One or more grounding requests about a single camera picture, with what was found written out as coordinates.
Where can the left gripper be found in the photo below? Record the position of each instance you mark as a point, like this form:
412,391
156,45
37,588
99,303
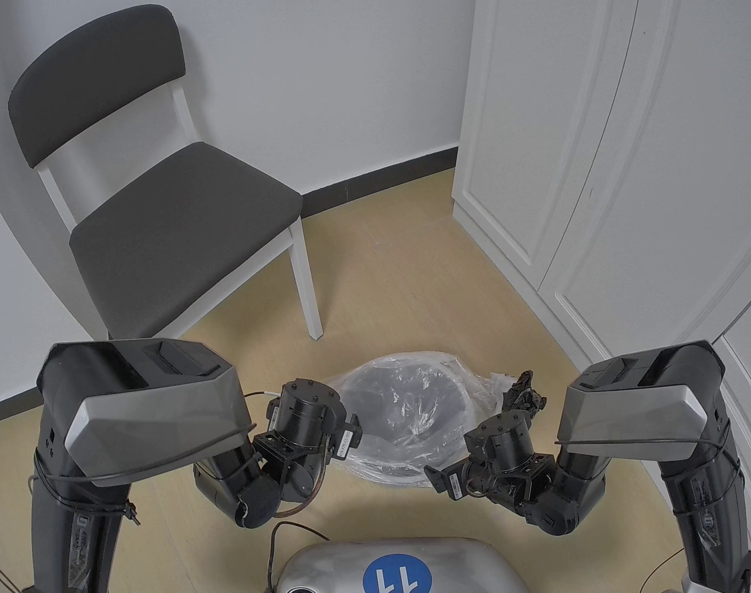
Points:
347,436

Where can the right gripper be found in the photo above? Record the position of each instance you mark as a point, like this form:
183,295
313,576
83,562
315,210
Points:
452,479

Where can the clear plastic bag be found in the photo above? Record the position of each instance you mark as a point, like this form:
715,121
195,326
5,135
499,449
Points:
406,405

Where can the black plastic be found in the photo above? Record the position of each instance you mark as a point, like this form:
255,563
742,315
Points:
527,399

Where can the white printed paper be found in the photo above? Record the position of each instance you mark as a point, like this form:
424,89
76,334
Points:
502,380

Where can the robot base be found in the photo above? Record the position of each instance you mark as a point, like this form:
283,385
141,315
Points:
400,563

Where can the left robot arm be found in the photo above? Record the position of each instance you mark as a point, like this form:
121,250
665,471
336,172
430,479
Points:
146,411

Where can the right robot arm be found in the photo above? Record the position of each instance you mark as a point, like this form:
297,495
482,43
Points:
653,405

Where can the white trash bin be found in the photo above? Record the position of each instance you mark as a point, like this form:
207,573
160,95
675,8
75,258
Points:
465,402

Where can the white chair dark grey cushions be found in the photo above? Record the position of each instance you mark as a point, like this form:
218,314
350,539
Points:
184,238

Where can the white wardrobe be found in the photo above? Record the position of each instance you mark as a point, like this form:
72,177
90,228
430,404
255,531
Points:
598,146

